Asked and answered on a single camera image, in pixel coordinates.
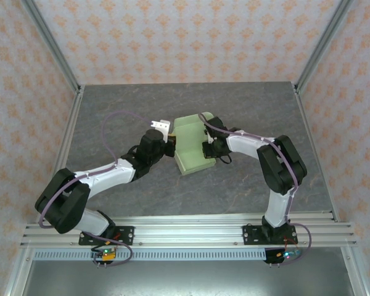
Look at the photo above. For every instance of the light green paper box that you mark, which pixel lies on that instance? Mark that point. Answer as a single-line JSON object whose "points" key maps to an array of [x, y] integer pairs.
{"points": [[188, 145]]}

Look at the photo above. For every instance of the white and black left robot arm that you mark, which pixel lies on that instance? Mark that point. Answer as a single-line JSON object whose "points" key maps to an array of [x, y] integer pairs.
{"points": [[111, 175]]}

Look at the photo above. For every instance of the small electronics board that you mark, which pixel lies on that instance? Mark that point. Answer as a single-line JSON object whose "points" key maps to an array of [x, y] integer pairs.
{"points": [[105, 254], [285, 255]]}

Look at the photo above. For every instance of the grey sheet metal panel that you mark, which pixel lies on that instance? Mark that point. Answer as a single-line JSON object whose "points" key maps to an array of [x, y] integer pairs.
{"points": [[188, 280]]}

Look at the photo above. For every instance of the aluminium side rail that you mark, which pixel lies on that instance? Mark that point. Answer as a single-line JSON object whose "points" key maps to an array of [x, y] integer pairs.
{"points": [[66, 145], [314, 145]]}

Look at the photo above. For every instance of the aluminium rail beam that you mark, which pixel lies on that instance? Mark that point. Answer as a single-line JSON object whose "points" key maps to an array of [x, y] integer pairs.
{"points": [[188, 232]]}

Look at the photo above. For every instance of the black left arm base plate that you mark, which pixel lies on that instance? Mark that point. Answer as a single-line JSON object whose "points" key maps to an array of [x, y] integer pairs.
{"points": [[126, 235]]}

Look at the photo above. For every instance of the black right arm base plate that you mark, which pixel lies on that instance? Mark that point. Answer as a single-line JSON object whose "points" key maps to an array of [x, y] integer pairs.
{"points": [[251, 235]]}

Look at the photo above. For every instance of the aluminium frame post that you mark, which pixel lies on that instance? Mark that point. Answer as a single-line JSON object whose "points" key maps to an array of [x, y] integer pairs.
{"points": [[49, 43], [323, 43]]}

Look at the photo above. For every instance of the aluminium frame leg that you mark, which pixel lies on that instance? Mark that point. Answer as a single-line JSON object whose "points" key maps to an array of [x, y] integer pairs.
{"points": [[17, 274], [357, 274]]}

